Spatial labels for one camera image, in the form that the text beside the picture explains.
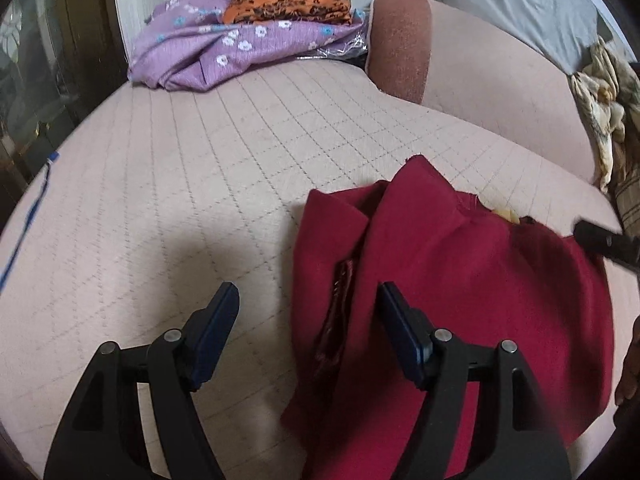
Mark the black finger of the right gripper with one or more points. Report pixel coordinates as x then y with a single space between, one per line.
619 248

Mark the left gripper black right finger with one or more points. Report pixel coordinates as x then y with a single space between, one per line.
488 392

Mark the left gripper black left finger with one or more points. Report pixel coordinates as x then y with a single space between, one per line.
100 435

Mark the dark red garment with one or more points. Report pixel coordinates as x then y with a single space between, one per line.
481 276

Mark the person's right hand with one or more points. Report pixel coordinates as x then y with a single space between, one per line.
628 386

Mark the beige striped floral pillow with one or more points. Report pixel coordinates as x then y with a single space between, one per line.
626 198

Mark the cream floral crumpled cloth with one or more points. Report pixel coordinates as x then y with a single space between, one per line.
606 93

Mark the grey pillow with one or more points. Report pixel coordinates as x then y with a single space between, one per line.
561 30

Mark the pink quilted bolster pillow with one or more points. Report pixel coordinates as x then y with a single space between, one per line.
431 54

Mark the clear plastic bag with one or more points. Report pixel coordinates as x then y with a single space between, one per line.
352 50

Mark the wooden glass-door cabinet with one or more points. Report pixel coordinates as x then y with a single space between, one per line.
60 59

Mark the purple floral cloth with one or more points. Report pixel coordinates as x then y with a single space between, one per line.
186 46

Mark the orange black patterned cloth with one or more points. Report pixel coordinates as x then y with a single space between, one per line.
334 12

